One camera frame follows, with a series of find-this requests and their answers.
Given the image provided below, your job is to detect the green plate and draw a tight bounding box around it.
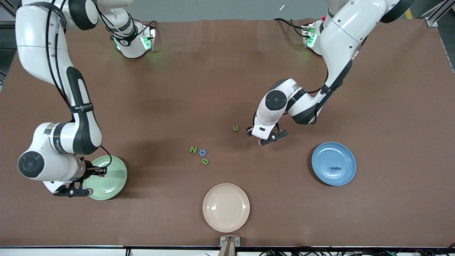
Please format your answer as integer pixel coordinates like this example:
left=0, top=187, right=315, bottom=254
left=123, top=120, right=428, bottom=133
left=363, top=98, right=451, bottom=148
left=82, top=155, right=128, bottom=201

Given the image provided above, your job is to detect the blue plate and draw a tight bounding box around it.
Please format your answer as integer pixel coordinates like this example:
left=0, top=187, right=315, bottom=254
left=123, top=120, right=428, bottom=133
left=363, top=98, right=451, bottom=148
left=312, top=142, right=357, bottom=186

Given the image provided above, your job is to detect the cream plate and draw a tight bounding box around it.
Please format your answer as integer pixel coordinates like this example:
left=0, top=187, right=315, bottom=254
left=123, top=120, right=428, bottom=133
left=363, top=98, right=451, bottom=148
left=203, top=183, right=250, bottom=233

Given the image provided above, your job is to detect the brown table mat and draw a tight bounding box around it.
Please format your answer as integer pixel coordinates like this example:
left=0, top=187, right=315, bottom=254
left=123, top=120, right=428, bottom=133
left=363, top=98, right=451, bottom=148
left=0, top=18, right=455, bottom=247

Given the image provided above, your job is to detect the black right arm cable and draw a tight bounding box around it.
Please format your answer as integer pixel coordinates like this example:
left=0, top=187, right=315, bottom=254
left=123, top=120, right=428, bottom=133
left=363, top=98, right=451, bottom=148
left=44, top=0, right=157, bottom=167

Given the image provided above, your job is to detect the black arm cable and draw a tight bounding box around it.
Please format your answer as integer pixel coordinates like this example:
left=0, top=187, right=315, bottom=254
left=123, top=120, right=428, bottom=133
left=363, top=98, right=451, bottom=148
left=306, top=68, right=368, bottom=125
left=44, top=0, right=157, bottom=167

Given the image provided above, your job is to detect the white table edge rail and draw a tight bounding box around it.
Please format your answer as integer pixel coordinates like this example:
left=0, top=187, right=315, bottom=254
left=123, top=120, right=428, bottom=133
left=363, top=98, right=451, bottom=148
left=0, top=245, right=455, bottom=256

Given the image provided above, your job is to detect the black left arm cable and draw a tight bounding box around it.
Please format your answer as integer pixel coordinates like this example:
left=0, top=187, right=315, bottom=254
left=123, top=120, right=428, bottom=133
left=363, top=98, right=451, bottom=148
left=306, top=68, right=368, bottom=125

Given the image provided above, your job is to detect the black left base cable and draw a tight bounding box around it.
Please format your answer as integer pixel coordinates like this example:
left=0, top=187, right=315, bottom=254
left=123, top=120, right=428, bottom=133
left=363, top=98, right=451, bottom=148
left=273, top=18, right=306, bottom=38

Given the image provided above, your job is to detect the aluminium camera stand bracket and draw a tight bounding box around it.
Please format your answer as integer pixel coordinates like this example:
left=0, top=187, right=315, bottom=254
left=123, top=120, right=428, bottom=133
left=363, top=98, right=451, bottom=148
left=220, top=236, right=240, bottom=256

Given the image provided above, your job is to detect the black cable bundle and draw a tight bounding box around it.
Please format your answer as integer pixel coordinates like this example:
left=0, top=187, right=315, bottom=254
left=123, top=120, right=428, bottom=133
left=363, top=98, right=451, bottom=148
left=259, top=243, right=455, bottom=256

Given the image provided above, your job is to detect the aluminium frame profile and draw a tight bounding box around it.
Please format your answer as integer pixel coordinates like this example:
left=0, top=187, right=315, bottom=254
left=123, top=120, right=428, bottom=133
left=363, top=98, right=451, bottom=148
left=421, top=0, right=455, bottom=27
left=0, top=0, right=18, bottom=29

